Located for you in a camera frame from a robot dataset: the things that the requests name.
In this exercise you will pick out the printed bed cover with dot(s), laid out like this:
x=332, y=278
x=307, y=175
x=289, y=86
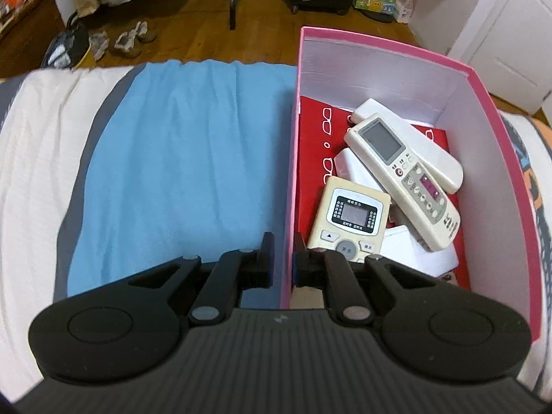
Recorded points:
x=34, y=138

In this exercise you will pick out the plain white remote control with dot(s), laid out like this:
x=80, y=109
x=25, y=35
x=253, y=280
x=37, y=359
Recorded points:
x=444, y=166

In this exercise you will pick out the red printed card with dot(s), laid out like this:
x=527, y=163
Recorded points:
x=315, y=155

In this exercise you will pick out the pink cardboard box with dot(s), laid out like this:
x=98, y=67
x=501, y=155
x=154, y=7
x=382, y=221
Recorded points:
x=491, y=181

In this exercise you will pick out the grey sneaker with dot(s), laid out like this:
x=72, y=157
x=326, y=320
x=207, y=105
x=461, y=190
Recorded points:
x=147, y=32
x=99, y=46
x=126, y=44

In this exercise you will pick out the white remote with purple buttons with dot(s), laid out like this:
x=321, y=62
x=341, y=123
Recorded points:
x=414, y=181

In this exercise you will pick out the cream remote with dark screen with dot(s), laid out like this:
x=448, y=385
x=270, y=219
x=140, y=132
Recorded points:
x=351, y=220

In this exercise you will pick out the white charger cube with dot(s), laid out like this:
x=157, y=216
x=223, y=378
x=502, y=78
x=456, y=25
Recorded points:
x=420, y=252
x=350, y=166

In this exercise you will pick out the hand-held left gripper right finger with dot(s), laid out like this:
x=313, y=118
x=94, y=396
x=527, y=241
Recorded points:
x=302, y=267

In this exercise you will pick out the white door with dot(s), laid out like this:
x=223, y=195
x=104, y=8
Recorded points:
x=504, y=39

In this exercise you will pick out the wooden cabinet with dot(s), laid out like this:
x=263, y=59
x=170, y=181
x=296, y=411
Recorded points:
x=30, y=39

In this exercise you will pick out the black and yellow bag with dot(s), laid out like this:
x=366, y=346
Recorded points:
x=64, y=47

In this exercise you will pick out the blue blanket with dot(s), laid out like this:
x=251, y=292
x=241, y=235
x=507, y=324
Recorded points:
x=181, y=159

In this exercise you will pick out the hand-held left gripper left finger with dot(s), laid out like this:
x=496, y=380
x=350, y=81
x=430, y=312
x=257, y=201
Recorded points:
x=265, y=263

